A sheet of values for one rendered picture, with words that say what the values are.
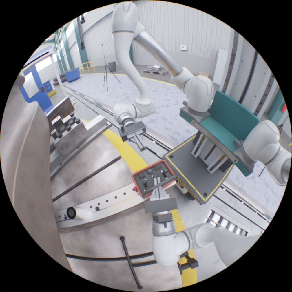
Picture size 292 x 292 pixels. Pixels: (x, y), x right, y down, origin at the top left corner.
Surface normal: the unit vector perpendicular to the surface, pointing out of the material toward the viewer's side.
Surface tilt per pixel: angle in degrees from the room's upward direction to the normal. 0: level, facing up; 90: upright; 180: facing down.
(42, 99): 90
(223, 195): 0
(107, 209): 0
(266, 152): 84
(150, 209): 0
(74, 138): 90
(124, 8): 74
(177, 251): 20
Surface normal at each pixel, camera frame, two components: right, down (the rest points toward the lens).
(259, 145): -0.89, 0.36
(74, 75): 0.47, 0.70
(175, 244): 0.30, -0.67
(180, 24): -0.67, 0.61
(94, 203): -0.04, -0.60
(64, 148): 0.76, 0.50
